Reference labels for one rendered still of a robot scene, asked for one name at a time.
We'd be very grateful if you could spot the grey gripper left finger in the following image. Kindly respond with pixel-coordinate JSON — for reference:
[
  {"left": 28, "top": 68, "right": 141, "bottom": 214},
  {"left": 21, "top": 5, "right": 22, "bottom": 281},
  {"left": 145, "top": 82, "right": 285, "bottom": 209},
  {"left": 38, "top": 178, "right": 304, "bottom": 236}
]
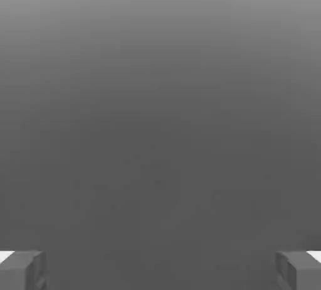
[{"left": 0, "top": 249, "right": 48, "bottom": 290}]

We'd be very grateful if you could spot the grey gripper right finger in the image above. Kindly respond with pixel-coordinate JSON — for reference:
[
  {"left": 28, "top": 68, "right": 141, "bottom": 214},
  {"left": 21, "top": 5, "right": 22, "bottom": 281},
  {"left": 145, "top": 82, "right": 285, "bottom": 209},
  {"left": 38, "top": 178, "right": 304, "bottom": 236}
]
[{"left": 274, "top": 249, "right": 321, "bottom": 290}]

